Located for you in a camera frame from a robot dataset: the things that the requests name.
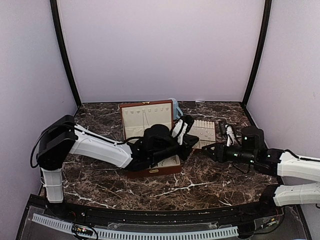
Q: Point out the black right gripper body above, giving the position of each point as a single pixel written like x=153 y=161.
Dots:
x=245 y=157

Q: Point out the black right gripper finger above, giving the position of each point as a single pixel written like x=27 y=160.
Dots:
x=212 y=146
x=213 y=154

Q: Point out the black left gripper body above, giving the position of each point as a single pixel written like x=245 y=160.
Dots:
x=159 y=155

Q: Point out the red jewelry display tray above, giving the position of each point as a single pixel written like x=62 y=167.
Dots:
x=205 y=131

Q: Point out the red jewelry box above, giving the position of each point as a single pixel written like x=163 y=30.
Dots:
x=137 y=117

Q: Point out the thin chain hung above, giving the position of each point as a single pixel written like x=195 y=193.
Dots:
x=144 y=119

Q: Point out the light blue faceted mug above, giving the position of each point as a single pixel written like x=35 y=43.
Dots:
x=177 y=112

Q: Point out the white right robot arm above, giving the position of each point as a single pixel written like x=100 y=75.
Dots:
x=291 y=165

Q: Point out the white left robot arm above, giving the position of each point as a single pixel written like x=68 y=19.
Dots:
x=66 y=137

